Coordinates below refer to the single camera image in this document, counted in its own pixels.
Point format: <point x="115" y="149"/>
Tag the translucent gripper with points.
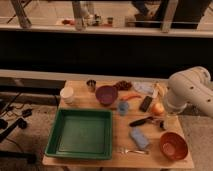
<point x="170" y="121"/>

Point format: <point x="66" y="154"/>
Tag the dark red grapes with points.
<point x="123" y="85"/>

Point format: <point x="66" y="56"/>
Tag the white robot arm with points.
<point x="187" y="86"/>

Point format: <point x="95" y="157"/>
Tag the orange bowl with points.
<point x="173" y="146"/>

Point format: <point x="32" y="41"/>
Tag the purple bowl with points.
<point x="106" y="95"/>

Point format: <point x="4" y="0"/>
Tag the small black clip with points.
<point x="161" y="125"/>

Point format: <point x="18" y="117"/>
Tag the yellow onion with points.
<point x="157" y="109"/>

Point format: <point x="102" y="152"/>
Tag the wooden table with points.
<point x="84" y="99"/>

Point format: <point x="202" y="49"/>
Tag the black rectangular block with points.
<point x="145" y="104"/>

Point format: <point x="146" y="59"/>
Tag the blue sponge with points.
<point x="139" y="138"/>

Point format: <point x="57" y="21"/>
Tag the yellow banana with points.
<point x="161" y="89"/>

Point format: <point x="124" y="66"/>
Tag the clear plastic bag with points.
<point x="144" y="87"/>

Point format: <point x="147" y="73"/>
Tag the orange carrot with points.
<point x="130" y="96"/>

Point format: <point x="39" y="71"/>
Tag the small blue cup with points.
<point x="123" y="107"/>

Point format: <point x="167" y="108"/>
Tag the silver fork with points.
<point x="125" y="151"/>

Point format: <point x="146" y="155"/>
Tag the green plastic tray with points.
<point x="81" y="134"/>

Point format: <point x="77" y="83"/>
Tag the small metal cup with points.
<point x="91" y="84"/>

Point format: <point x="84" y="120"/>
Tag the white paper cup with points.
<point x="67" y="94"/>

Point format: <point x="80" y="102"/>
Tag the black handled peeler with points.
<point x="140" y="121"/>

